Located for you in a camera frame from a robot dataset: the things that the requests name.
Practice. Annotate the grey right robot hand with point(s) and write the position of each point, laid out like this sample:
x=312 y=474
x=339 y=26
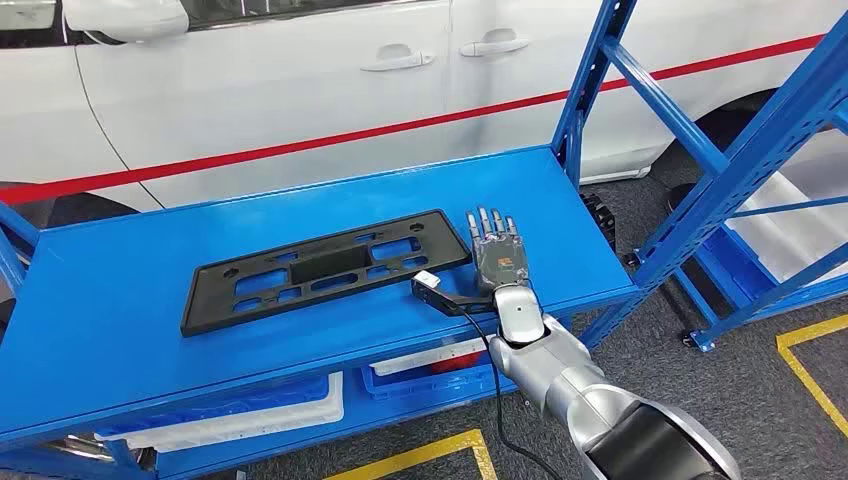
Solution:
x=500 y=258

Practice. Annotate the black plastic plate bracket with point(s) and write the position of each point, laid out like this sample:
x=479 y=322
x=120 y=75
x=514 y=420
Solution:
x=331 y=264

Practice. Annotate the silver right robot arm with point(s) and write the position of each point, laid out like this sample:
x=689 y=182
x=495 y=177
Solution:
x=563 y=378

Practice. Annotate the black plastic curved part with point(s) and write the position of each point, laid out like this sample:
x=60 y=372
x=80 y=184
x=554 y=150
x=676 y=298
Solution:
x=601 y=218

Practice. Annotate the red plastic part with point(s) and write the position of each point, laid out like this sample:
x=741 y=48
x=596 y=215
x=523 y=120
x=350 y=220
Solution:
x=457 y=363

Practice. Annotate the blue metal shelf rack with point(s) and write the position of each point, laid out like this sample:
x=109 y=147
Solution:
x=132 y=298
x=795 y=286

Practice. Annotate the shiny chrome metal part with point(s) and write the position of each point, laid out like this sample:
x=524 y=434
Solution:
x=79 y=449

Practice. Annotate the white plastic crate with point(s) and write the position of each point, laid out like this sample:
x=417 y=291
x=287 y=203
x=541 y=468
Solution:
x=298 y=420
x=821 y=166
x=788 y=238
x=424 y=354

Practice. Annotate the blue plastic crate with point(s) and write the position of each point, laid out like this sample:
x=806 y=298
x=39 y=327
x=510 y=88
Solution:
x=430 y=384
x=265 y=401
x=735 y=272

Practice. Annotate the white car with red stripe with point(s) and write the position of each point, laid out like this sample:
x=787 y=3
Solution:
x=265 y=99

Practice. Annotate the white car side mirror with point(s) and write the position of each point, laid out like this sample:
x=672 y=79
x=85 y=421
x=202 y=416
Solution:
x=126 y=16

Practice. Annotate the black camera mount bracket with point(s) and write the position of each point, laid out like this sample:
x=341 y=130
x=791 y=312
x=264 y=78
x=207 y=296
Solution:
x=464 y=305

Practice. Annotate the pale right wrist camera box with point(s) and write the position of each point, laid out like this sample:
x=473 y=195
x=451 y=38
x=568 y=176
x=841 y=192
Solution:
x=427 y=278

